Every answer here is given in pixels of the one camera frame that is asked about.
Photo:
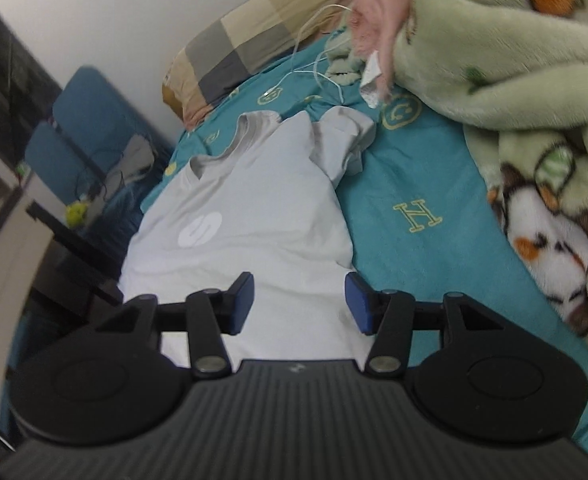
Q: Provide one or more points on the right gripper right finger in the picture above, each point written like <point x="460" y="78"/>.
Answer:
<point x="468" y="370"/>

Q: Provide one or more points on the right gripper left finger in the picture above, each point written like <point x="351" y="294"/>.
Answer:
<point x="115" y="379"/>

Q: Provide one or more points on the white t-shirt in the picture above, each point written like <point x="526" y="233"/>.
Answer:
<point x="267" y="206"/>

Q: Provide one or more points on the blue folding chair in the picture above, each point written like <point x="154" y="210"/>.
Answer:
<point x="83" y="137"/>

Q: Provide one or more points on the yellow green small object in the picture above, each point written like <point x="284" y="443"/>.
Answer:
<point x="76" y="213"/>

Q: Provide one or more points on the teal smiley bed sheet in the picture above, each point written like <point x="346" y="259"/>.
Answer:
<point x="418" y="217"/>

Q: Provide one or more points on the grey cloth on chair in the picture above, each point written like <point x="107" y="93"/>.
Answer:
<point x="137" y="159"/>

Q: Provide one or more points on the dark window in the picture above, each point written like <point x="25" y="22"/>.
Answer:
<point x="27" y="93"/>

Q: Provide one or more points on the white paper tag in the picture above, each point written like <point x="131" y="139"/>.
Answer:
<point x="369" y="91"/>

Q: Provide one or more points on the green fleece cartoon blanket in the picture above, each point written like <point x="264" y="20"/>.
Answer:
<point x="514" y="74"/>

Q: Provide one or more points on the pink fuzzy garment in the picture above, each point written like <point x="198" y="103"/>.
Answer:
<point x="374" y="26"/>

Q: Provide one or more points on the checkered beige grey pillow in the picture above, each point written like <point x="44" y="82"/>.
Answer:
<point x="239" y="45"/>

